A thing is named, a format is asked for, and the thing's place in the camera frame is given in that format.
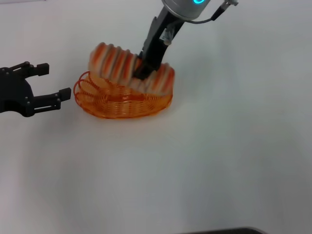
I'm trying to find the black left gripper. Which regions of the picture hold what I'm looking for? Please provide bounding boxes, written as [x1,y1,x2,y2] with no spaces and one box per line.
[0,62,72,118]

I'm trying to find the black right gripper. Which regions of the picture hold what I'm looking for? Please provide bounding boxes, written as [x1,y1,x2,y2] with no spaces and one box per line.
[134,7,186,81]

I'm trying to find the orange striped bread roll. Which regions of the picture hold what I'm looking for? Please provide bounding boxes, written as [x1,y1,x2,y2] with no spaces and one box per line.
[88,42,176,95]

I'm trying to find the orange plastic wire basket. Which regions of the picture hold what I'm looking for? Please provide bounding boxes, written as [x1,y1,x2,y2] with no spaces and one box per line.
[74,70,174,119]

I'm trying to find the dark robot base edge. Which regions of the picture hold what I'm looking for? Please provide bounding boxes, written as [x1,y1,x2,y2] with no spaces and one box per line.
[180,227,269,234]

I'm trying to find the black arm cable with plug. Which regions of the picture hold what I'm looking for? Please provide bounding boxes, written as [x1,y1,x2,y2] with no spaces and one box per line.
[187,0,239,24]

